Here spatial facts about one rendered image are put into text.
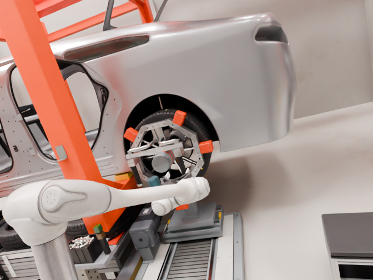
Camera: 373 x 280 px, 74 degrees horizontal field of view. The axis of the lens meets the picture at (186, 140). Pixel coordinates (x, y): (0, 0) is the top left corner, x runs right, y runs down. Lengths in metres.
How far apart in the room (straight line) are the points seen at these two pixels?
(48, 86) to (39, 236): 1.04
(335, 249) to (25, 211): 1.38
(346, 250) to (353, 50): 4.49
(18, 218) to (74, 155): 0.90
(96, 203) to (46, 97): 1.07
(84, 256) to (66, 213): 1.07
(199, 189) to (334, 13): 4.80
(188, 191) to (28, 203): 0.60
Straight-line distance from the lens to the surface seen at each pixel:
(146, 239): 2.03
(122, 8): 4.56
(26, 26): 1.81
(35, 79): 1.78
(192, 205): 2.21
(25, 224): 0.90
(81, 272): 1.96
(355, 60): 5.66
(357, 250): 1.58
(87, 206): 0.78
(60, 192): 0.74
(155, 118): 1.92
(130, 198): 0.96
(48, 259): 0.94
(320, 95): 5.51
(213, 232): 2.17
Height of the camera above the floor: 1.36
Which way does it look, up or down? 13 degrees down
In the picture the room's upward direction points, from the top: 16 degrees counter-clockwise
